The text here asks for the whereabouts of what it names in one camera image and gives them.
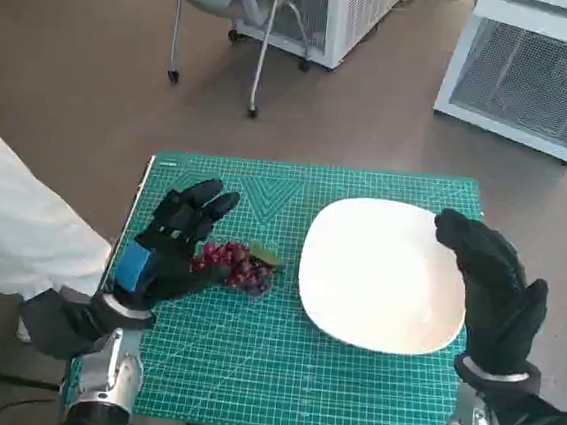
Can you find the white cabinet with mesh panel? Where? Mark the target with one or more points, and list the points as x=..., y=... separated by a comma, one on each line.
x=528, y=75

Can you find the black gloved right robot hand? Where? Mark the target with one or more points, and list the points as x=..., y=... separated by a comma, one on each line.
x=496, y=303

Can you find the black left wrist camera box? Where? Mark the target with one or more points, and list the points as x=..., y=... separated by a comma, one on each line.
x=54, y=323

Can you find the green cutting mat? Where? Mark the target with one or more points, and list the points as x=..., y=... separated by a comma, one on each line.
x=259, y=361

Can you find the white square plate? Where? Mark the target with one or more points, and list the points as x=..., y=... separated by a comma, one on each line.
x=378, y=277

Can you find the white mesh cabinet on casters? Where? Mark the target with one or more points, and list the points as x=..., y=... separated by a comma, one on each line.
x=353, y=8

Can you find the purple toy grape bunch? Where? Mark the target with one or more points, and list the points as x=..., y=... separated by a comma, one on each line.
x=238, y=263

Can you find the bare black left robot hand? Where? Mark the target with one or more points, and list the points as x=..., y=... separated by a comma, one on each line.
x=177, y=222

